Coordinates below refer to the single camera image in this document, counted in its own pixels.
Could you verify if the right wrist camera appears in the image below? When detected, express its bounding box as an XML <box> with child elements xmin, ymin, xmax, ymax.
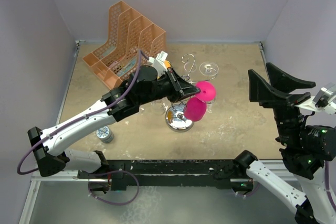
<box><xmin>296</xmin><ymin>83</ymin><xmax>335</xmax><ymax>115</ymax></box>

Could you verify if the orange plastic file organizer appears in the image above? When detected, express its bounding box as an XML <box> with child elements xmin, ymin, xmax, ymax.
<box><xmin>83</xmin><ymin>1</ymin><xmax>166</xmax><ymax>89</ymax></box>

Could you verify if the clear round wine glass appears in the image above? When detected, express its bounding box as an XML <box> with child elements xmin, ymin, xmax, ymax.
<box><xmin>151</xmin><ymin>99</ymin><xmax>169</xmax><ymax>115</ymax></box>

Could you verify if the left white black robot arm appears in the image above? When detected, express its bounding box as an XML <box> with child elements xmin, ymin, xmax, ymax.
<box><xmin>28</xmin><ymin>66</ymin><xmax>201</xmax><ymax>178</ymax></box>

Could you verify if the chrome wine glass rack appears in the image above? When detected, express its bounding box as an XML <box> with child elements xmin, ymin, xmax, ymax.
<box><xmin>165</xmin><ymin>54</ymin><xmax>206</xmax><ymax>132</ymax></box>

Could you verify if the small round tin can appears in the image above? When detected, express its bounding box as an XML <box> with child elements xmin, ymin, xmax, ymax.
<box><xmin>96</xmin><ymin>126</ymin><xmax>114</xmax><ymax>144</ymax></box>

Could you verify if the black base frame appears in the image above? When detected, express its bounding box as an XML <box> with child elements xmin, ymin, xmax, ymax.
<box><xmin>78</xmin><ymin>151</ymin><xmax>257</xmax><ymax>191</ymax></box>

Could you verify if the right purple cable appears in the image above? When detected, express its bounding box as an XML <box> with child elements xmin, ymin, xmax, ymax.
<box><xmin>324</xmin><ymin>161</ymin><xmax>331</xmax><ymax>193</ymax></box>

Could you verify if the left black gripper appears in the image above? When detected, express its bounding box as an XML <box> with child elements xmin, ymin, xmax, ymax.
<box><xmin>138</xmin><ymin>67</ymin><xmax>200</xmax><ymax>105</ymax></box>

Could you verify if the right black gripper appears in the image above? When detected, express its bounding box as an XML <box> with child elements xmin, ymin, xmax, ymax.
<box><xmin>246</xmin><ymin>60</ymin><xmax>313</xmax><ymax>145</ymax></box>

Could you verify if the pink plastic goblet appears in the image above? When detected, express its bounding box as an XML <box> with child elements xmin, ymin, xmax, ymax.
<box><xmin>184</xmin><ymin>81</ymin><xmax>217</xmax><ymax>122</ymax></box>

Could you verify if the yellow plastic goblet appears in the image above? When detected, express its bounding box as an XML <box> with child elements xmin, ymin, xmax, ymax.
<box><xmin>164</xmin><ymin>61</ymin><xmax>172</xmax><ymax>69</ymax></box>

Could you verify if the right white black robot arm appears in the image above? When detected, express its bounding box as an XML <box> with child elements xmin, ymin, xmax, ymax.
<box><xmin>233</xmin><ymin>62</ymin><xmax>335</xmax><ymax>223</ymax></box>

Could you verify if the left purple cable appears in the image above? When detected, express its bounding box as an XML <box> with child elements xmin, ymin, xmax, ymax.
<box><xmin>17</xmin><ymin>48</ymin><xmax>151</xmax><ymax>175</ymax></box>

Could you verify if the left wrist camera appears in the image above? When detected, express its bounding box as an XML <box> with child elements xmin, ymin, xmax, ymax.
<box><xmin>148</xmin><ymin>51</ymin><xmax>168</xmax><ymax>78</ymax></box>

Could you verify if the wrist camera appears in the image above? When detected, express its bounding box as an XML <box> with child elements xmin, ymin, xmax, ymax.
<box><xmin>148</xmin><ymin>51</ymin><xmax>168</xmax><ymax>78</ymax></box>
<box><xmin>296</xmin><ymin>83</ymin><xmax>335</xmax><ymax>115</ymax></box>

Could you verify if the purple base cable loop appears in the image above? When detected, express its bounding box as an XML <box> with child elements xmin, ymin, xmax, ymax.
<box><xmin>88</xmin><ymin>168</ymin><xmax>140</xmax><ymax>206</ymax></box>

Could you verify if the clear champagne flute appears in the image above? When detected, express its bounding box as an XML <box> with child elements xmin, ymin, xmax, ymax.
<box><xmin>197</xmin><ymin>62</ymin><xmax>219</xmax><ymax>112</ymax></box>

